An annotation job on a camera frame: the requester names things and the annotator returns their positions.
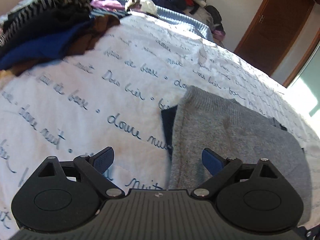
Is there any grey knit sweater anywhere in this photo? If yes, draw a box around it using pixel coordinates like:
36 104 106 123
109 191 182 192
161 86 312 224

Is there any pile of dark clothes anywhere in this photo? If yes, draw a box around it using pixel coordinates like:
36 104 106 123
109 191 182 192
1 0 128 75

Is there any white script-print bedspread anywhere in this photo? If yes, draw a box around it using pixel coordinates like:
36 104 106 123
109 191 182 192
1 13 319 239

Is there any navy blue folded sweater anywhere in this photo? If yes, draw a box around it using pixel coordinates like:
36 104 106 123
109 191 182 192
162 97 291 163

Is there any brown wooden door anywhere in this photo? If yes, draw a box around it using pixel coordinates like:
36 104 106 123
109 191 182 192
234 0 315 76

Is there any blue white striped basket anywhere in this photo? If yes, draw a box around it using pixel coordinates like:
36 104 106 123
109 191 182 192
116 0 214 42

